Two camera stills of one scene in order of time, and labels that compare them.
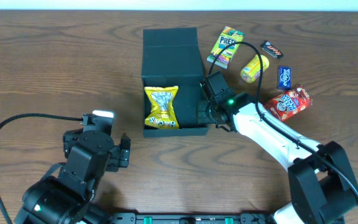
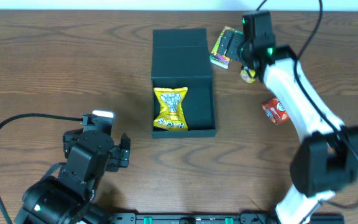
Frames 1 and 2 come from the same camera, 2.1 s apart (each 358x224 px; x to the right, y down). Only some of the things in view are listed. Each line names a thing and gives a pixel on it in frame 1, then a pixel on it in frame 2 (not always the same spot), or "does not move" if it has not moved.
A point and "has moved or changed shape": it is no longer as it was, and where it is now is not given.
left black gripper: [120, 154] does not move
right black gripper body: [202, 112] → [234, 45]
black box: [171, 57] has moved or changed shape
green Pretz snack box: [228, 36] does not move
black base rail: [190, 218] does not move
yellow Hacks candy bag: [163, 114] has moved or changed shape
